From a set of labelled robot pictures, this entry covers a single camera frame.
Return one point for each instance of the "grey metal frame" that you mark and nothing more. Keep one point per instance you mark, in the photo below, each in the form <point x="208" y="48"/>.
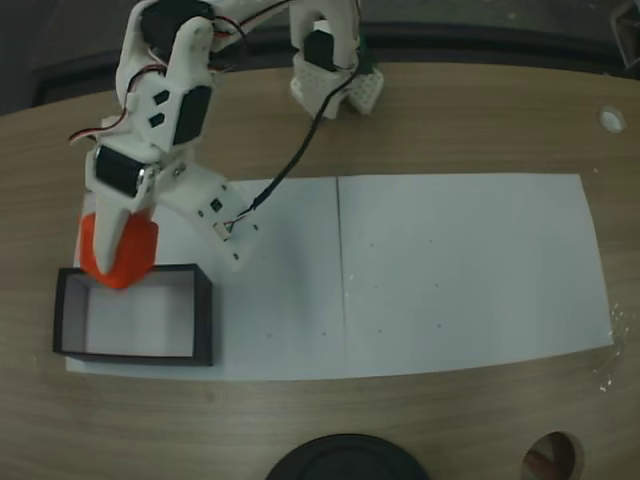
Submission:
<point x="627" y="35"/>

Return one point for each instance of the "black desk lamp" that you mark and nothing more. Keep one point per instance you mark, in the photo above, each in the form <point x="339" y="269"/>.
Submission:
<point x="345" y="460"/>

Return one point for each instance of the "white paper sheet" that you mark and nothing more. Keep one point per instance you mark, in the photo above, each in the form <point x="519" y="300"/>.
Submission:
<point x="280" y="310"/>
<point x="475" y="275"/>

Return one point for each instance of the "dark open box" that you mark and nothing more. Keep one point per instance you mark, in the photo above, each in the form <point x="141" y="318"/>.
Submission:
<point x="202" y="320"/>

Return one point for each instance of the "small white round cap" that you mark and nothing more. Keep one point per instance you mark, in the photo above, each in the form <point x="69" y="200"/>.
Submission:
<point x="611" y="120"/>

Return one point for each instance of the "orange cube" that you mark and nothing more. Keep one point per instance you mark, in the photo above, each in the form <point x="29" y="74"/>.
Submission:
<point x="140" y="250"/>

